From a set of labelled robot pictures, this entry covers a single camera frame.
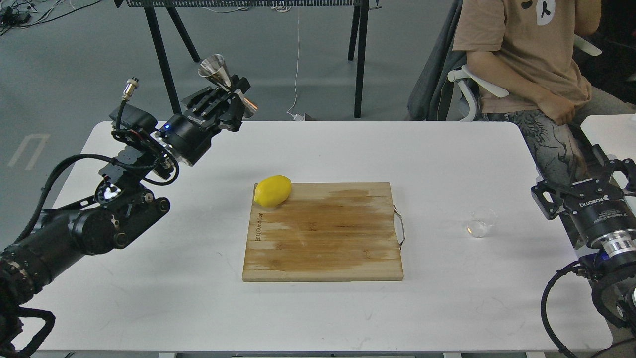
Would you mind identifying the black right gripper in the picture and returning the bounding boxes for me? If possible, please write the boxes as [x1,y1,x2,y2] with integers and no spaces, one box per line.
[531,144,636,254]

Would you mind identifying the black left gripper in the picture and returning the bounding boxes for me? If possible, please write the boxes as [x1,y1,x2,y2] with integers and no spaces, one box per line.
[156,75,251,166]

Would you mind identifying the steel jigger measuring cup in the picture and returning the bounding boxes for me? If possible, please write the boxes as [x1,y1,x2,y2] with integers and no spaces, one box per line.
[198,54,257,118]

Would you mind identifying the small clear glass cup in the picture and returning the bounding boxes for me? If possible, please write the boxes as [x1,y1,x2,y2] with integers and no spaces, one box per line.
[466,206,499,239]

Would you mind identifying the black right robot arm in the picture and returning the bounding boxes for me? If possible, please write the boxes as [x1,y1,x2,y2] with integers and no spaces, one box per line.
[531,144,636,358]

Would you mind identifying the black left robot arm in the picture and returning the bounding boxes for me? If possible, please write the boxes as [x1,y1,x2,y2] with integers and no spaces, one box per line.
[1,73,257,358]

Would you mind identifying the person's hand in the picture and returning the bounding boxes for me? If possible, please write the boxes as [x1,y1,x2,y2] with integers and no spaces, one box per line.
[538,93,575,125]

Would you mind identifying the white side table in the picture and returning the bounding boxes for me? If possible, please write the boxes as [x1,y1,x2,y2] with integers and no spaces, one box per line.
[581,114,636,160]

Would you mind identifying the yellow lemon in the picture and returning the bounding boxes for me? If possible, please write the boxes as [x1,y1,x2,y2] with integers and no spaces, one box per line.
[253,175,292,208]

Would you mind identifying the person in tan shirt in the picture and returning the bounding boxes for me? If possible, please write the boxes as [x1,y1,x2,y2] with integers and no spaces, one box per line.
[453,0,632,185]

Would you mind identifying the wooden cutting board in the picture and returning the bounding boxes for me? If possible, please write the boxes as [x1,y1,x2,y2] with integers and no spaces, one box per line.
[241,182,404,282]

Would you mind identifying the white office chair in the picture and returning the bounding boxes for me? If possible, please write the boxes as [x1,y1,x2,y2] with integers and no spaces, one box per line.
[446,34,603,122]

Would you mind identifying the white hanging cable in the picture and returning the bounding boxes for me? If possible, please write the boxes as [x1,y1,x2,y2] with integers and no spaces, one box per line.
[285,9,316,121]

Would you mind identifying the black metal table frame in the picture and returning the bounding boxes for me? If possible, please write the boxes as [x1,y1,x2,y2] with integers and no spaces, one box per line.
[113,0,382,121]

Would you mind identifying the cables on floor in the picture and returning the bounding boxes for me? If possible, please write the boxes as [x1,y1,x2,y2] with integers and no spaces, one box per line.
[0,0,102,35]

